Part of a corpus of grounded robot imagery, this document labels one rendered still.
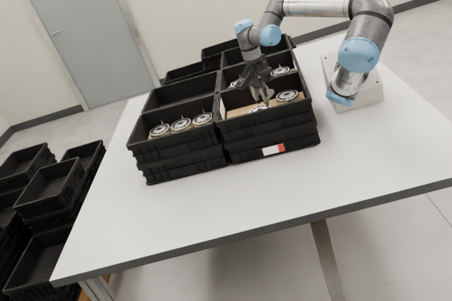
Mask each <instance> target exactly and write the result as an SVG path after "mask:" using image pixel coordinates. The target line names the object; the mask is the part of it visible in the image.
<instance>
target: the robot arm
mask: <svg viewBox="0 0 452 301"><path fill-rule="evenodd" d="M284 17H324V18H348V19H349V20H350V21H351V23H350V26H349V28H348V31H347V33H346V35H345V37H344V40H343V42H342V44H341V46H340V47H339V50H338V62H337V63H336V65H335V67H334V74H333V76H332V79H331V81H330V84H329V87H328V90H326V97H327V98H328V99H329V100H331V101H333V102H336V103H339V104H341V105H346V106H351V105H352V104H353V103H354V101H355V98H356V95H357V93H358V92H359V89H360V88H361V85H362V84H363V83H364V82H365V81H366V80H367V77H368V76H369V72H370V71H372V70H373V69H374V68H375V65H376V64H377V63H378V61H379V57H380V54H381V51H382V50H383V47H384V44H385V41H386V40H387V37H388V35H389V32H390V29H391V27H392V25H393V21H394V13H393V9H392V6H391V4H390V3H389V2H388V0H269V3H268V5H267V7H266V10H265V12H264V14H263V16H262V18H261V20H260V23H259V24H258V25H254V23H253V22H252V20H251V19H243V20H240V21H238V22H236V23H235V25H234V28H235V35H236V36H237V40H238V43H239V47H240V49H241V53H242V56H243V59H244V61H245V64H246V65H247V66H246V68H245V69H244V71H243V73H242V74H241V76H240V78H239V79H238V81H237V83H236V84H235V87H236V88H238V89H241V90H245V88H246V87H247V85H248V87H249V89H250V92H251V94H252V95H253V97H254V99H255V100H256V102H257V103H258V104H260V100H259V98H258V96H259V95H260V94H261V96H262V99H263V100H264V104H265V105H267V106H269V99H270V98H271V97H272V95H273V94H274V90H273V89H269V88H268V86H267V85H266V84H265V83H267V82H269V81H271V80H273V79H274V76H273V73H272V68H271V67H268V63H267V60H266V56H265V54H262V53H261V51H260V46H275V45H277V44H278V43H279V42H280V39H281V34H282V33H281V30H280V28H279V27H280V25H281V22H282V20H283V18H284ZM270 72H271V73H272V76H271V74H270Z"/></svg>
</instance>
